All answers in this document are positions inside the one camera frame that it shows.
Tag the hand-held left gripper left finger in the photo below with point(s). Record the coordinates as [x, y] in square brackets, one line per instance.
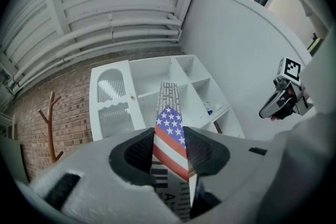
[118, 162]

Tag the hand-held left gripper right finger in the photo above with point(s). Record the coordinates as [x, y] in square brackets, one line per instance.
[218, 160]

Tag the row of white ceiling pipes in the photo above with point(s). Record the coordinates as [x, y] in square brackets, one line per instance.
[118, 23]

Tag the person's right hand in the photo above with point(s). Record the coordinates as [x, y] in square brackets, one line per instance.
[274, 118]

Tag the white shelf cabinet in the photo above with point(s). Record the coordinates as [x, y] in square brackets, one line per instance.
[152, 73]

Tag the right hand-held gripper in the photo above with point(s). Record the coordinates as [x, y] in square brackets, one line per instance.
[291, 70]

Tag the blue cloth item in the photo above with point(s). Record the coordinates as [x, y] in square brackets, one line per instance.
[210, 112]

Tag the newspaper print storage box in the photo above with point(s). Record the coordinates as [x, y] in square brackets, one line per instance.
[170, 139]

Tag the person's white t-shirt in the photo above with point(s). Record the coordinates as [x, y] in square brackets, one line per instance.
[302, 165]

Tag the wooden coat rack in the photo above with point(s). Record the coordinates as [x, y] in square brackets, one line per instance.
[51, 133]

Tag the ribbed glass cabinet door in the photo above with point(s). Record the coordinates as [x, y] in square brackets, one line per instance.
[118, 107]

